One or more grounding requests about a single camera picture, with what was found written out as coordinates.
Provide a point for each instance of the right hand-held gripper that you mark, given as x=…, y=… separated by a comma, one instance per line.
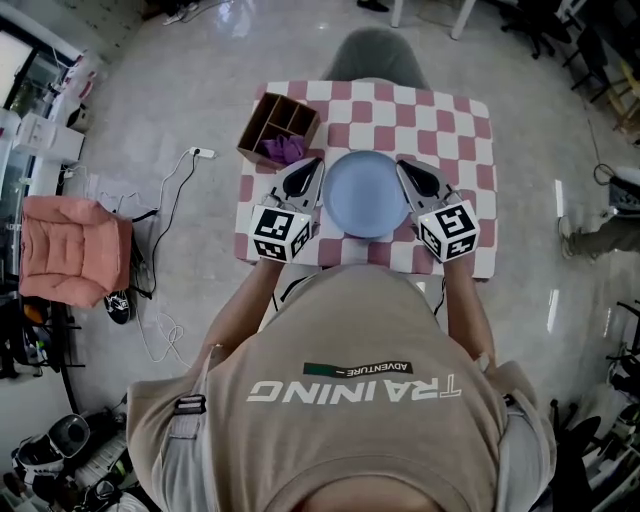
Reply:
x=450, y=230

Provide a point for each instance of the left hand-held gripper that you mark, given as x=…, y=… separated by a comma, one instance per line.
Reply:
x=277, y=232

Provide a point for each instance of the big blue plate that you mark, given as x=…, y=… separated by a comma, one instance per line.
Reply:
x=365, y=195

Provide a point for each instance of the person's right forearm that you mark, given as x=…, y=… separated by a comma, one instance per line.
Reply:
x=465, y=310

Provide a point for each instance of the person's left forearm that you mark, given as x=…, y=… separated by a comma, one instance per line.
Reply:
x=250, y=305

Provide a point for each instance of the purple cloth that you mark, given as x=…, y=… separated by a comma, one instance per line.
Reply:
x=282, y=148

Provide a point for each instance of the pink white checkered tablecloth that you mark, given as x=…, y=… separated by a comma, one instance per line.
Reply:
x=400, y=120

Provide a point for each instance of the wooden divided box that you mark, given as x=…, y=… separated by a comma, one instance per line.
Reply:
x=252, y=135

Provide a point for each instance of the white power strip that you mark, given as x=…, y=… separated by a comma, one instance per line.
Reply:
x=202, y=152

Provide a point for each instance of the grey shell chair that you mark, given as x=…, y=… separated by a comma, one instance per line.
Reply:
x=375, y=57

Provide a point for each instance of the black white sneaker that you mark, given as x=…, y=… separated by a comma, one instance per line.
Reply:
x=119, y=306

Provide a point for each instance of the pink cushioned armchair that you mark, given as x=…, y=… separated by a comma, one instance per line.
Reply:
x=70, y=250

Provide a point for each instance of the person's beige shirt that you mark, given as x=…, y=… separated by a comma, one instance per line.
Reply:
x=340, y=450

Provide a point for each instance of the white cardboard box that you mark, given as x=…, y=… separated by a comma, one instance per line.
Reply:
x=47, y=137

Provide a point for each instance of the grey round appliance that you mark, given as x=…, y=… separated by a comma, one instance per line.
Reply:
x=69, y=435

